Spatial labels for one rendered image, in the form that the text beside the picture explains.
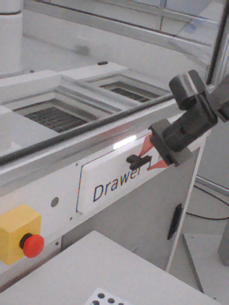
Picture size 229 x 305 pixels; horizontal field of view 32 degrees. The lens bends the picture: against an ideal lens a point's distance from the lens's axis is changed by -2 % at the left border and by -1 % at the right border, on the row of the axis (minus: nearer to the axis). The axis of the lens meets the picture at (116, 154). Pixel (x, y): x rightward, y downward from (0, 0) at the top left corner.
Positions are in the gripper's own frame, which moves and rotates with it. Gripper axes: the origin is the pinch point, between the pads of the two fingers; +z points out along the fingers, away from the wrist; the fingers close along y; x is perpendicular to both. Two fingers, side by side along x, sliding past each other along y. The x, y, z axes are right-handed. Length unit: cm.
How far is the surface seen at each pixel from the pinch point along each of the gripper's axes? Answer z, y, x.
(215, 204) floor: 85, -37, -143
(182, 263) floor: 79, -45, -78
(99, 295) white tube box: 1.4, -15.6, 30.2
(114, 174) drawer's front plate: 2.6, 1.3, 8.2
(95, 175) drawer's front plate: 0.5, 2.7, 15.4
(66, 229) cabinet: 12.0, -2.5, 19.8
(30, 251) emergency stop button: -0.7, -3.1, 37.8
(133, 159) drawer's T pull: -0.8, 1.7, 4.3
